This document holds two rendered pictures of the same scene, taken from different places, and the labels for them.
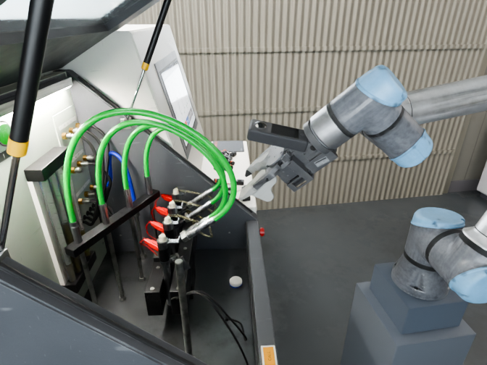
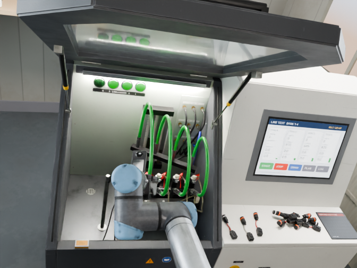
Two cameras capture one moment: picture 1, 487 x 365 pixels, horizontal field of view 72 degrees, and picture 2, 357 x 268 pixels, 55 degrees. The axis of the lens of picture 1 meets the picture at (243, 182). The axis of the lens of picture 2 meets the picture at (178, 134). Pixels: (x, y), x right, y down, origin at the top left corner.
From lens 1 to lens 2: 1.15 m
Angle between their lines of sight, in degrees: 64
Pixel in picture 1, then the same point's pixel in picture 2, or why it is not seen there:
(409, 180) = not seen: outside the picture
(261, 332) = (100, 242)
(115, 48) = (233, 85)
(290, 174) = not seen: hidden behind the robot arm
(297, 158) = not seen: hidden behind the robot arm
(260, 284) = (137, 244)
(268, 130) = (134, 158)
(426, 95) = (177, 235)
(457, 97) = (178, 259)
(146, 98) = (228, 120)
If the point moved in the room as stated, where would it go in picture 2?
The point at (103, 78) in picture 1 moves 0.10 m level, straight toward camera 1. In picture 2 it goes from (224, 95) to (206, 97)
